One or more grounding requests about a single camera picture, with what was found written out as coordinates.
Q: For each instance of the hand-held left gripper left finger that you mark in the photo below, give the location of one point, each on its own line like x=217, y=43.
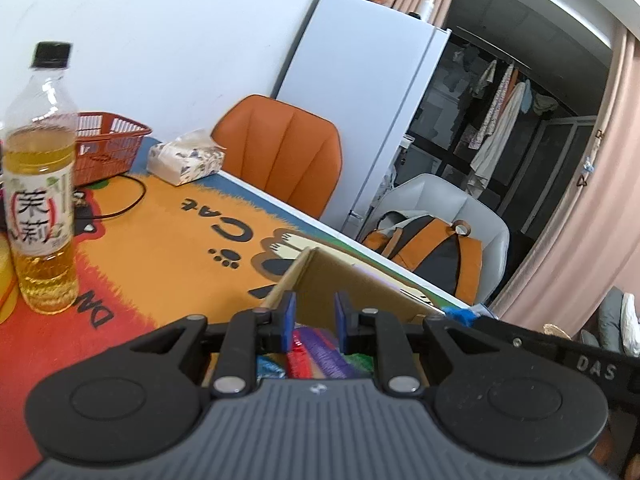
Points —
x=288, y=322

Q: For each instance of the white fridge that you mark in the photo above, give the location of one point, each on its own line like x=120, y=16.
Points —
x=360, y=85

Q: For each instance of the woven bamboo basket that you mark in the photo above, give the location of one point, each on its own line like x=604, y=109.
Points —
x=559, y=331

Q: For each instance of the orange and grey backpack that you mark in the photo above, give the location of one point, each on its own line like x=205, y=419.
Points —
x=435, y=255

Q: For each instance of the patterned tissue box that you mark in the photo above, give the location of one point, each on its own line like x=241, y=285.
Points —
x=185, y=165

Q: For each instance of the grey chair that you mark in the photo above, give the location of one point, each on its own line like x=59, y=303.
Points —
x=450, y=200

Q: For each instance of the tea bottle with black cap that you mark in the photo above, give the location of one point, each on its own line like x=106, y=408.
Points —
x=42, y=170

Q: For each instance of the brown cardboard box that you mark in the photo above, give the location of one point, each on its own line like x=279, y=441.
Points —
x=350, y=280

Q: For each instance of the small white bottle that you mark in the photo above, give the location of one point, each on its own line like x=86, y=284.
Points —
x=427, y=10

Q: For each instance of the grey sofa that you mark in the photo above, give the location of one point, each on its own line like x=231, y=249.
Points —
x=610, y=320

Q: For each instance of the purple snack packet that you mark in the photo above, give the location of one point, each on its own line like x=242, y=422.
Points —
x=327, y=355

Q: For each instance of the green snack packet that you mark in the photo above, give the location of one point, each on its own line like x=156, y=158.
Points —
x=361, y=364

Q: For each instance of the blue snack packet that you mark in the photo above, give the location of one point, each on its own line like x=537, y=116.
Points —
x=270, y=367

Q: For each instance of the orange chair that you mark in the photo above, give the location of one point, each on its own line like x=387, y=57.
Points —
x=280, y=155

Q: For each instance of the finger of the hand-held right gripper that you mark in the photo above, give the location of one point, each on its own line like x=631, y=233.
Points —
x=462, y=314

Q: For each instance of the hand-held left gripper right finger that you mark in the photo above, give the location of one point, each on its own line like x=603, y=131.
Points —
x=341, y=322

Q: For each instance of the white pillow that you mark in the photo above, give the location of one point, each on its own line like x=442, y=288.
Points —
x=631, y=322

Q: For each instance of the white hanging garment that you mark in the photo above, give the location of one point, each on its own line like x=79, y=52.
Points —
x=500, y=135

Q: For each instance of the red snack packet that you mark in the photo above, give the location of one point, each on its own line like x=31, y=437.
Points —
x=299, y=355

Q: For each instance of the floral hanging garment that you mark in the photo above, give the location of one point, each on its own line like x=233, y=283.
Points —
x=487, y=110

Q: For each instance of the red plastic basket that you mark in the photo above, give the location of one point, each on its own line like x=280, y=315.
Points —
x=107, y=152

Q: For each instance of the curtain tie ornament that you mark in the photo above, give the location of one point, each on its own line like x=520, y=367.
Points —
x=586, y=170

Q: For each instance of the orange cartoon table mat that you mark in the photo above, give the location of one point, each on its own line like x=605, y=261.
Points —
x=165, y=260

